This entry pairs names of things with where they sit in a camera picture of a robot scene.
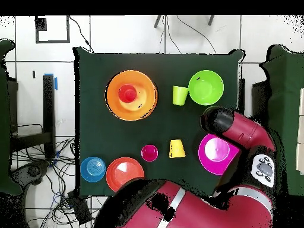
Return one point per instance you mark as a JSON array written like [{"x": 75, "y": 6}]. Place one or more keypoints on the black square floor frame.
[{"x": 52, "y": 41}]

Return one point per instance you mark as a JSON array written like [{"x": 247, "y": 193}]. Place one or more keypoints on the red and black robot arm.
[{"x": 201, "y": 211}]

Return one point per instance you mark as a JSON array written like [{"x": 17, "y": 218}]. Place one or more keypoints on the green covered side table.
[
  {"x": 287, "y": 95},
  {"x": 4, "y": 106}
]

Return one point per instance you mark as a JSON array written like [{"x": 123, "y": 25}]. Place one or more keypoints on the black floor box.
[{"x": 79, "y": 207}]

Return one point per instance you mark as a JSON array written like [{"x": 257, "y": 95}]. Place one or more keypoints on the blue tape strip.
[{"x": 56, "y": 84}]

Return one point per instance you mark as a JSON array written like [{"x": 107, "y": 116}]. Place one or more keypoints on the green plastic bowl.
[{"x": 206, "y": 87}]

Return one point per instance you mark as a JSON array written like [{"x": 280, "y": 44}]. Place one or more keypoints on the black metal stand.
[{"x": 48, "y": 106}]

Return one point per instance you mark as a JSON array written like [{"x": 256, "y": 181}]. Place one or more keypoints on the blue plastic bowl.
[{"x": 93, "y": 169}]

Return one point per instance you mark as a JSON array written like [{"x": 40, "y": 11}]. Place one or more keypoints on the small black floor object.
[{"x": 34, "y": 74}]

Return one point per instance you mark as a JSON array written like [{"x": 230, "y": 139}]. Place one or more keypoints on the grey tripod leg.
[
  {"x": 211, "y": 20},
  {"x": 157, "y": 21}
]

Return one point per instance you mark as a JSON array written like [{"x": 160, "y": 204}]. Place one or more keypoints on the pink plastic bowl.
[{"x": 209, "y": 166}]

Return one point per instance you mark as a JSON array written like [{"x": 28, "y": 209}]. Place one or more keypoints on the orange plastic bowl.
[{"x": 147, "y": 83}]

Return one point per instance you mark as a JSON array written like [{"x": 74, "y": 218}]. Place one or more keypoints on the red-orange plastic bowl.
[{"x": 118, "y": 175}]

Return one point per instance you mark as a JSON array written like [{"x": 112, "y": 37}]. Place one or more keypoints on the yellow plastic cup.
[{"x": 177, "y": 149}]

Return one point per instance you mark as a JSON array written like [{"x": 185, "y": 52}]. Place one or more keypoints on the magenta plastic cup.
[{"x": 149, "y": 154}]

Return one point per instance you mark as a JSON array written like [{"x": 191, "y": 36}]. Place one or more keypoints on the green plastic cup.
[{"x": 179, "y": 95}]

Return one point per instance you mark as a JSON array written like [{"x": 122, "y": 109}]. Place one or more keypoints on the red plastic cup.
[{"x": 127, "y": 93}]

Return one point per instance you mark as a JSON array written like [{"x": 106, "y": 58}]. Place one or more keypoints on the dark green table cloth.
[{"x": 99, "y": 137}]

